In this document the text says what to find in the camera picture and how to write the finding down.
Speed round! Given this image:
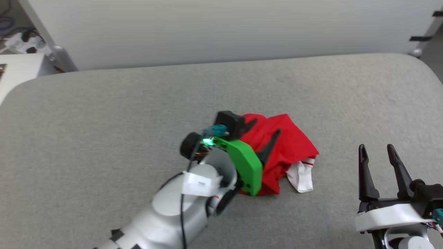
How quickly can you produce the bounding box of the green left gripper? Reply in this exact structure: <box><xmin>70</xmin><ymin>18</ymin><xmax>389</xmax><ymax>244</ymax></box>
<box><xmin>213</xmin><ymin>118</ymin><xmax>281</xmax><ymax>196</ymax></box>

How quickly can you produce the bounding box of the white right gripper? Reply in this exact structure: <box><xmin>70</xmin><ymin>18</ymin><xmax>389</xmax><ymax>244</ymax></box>
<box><xmin>355</xmin><ymin>144</ymin><xmax>437</xmax><ymax>233</ymax></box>

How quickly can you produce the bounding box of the red and white jersey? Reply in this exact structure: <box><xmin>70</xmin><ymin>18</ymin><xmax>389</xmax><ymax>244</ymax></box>
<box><xmin>239</xmin><ymin>113</ymin><xmax>319</xmax><ymax>196</ymax></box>

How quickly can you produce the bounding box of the grey fabric sofa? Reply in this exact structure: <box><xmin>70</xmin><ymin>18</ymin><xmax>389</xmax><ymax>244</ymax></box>
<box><xmin>0</xmin><ymin>53</ymin><xmax>443</xmax><ymax>249</ymax></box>

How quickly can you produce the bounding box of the white power strip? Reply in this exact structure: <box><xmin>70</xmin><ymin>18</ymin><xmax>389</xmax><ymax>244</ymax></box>
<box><xmin>3</xmin><ymin>29</ymin><xmax>52</xmax><ymax>56</ymax></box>

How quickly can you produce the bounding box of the white power supply box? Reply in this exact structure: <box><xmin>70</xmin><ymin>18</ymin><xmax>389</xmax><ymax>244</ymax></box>
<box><xmin>0</xmin><ymin>54</ymin><xmax>47</xmax><ymax>104</ymax></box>

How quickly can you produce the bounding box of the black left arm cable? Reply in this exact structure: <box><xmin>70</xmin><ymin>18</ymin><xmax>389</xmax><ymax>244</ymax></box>
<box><xmin>179</xmin><ymin>125</ymin><xmax>229</xmax><ymax>249</ymax></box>

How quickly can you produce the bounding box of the white cable label tag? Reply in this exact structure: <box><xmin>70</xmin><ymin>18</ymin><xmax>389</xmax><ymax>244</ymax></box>
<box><xmin>182</xmin><ymin>171</ymin><xmax>223</xmax><ymax>197</ymax></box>

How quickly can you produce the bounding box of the white metal frame leg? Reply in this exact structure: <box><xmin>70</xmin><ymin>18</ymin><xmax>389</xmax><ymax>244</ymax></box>
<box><xmin>19</xmin><ymin>0</ymin><xmax>78</xmax><ymax>72</ymax></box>
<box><xmin>408</xmin><ymin>10</ymin><xmax>443</xmax><ymax>57</ymax></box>

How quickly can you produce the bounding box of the blue cable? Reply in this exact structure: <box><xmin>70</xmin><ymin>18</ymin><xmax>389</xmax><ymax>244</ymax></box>
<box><xmin>0</xmin><ymin>16</ymin><xmax>15</xmax><ymax>35</ymax></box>

